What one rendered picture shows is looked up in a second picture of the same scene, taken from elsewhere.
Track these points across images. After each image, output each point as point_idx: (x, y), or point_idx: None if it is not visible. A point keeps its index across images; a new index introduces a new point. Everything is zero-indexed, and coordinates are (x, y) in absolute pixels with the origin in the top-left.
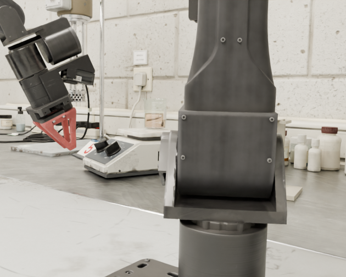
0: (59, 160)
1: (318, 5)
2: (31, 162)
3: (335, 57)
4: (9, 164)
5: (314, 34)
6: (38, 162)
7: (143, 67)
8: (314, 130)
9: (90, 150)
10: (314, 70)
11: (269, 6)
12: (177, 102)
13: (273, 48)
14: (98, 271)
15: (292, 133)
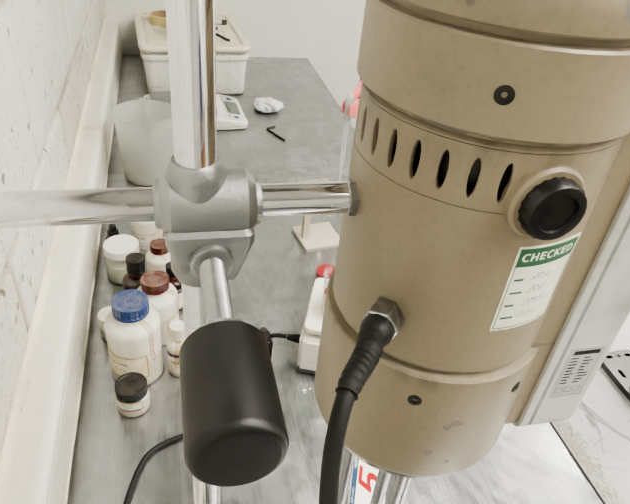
0: (443, 481)
1: (12, 25)
2: (496, 487)
3: (40, 114)
4: (535, 492)
5: (24, 86)
6: (484, 480)
7: None
8: (89, 231)
9: (373, 473)
10: (38, 149)
11: None
12: None
13: (14, 145)
14: None
15: (87, 258)
